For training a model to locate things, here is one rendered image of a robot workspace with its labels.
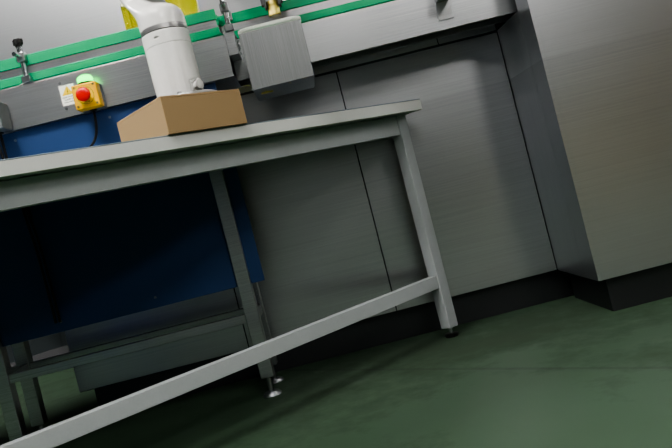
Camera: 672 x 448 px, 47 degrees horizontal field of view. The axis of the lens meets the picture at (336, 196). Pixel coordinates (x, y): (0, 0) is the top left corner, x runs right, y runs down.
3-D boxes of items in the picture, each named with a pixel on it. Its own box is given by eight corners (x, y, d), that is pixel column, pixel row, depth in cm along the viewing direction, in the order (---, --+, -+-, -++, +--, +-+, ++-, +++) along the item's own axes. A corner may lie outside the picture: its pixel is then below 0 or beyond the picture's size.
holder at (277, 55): (314, 90, 236) (302, 40, 236) (314, 75, 208) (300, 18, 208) (259, 103, 235) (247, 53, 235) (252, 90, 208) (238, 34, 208)
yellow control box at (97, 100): (107, 108, 225) (101, 84, 225) (100, 105, 217) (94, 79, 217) (84, 114, 224) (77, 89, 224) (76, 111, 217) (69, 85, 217)
